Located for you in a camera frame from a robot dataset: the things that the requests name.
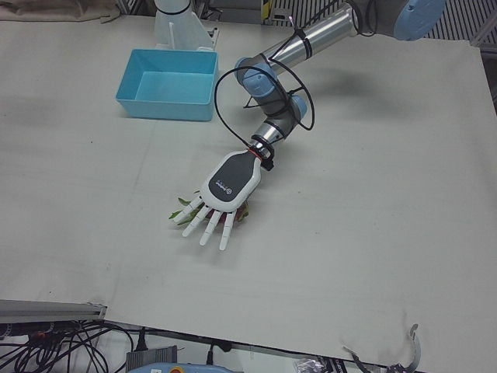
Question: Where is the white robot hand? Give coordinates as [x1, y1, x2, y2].
[173, 149, 262, 252]

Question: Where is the red dragon fruit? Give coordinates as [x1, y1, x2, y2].
[167, 190, 252, 231]

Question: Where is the black wrist connector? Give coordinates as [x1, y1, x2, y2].
[259, 145, 276, 171]

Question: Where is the light blue plastic bin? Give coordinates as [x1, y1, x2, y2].
[115, 48, 220, 123]

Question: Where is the grey ribbed power box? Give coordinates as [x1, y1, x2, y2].
[126, 344, 179, 365]

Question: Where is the clear plastic bag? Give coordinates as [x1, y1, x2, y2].
[294, 358, 328, 373]

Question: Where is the beige cloth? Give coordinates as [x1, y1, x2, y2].
[0, 0, 156, 25]

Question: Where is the striped metal grille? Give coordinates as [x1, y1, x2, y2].
[422, 0, 497, 42]

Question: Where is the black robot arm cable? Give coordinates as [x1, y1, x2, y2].
[214, 0, 380, 156]

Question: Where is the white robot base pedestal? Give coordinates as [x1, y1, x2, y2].
[154, 0, 221, 54]

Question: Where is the aluminium rail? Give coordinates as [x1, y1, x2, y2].
[0, 298, 109, 323]

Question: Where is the black cable tangle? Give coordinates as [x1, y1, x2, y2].
[0, 320, 151, 373]

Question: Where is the aluminium frame profile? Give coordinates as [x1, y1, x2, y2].
[470, 21, 497, 54]

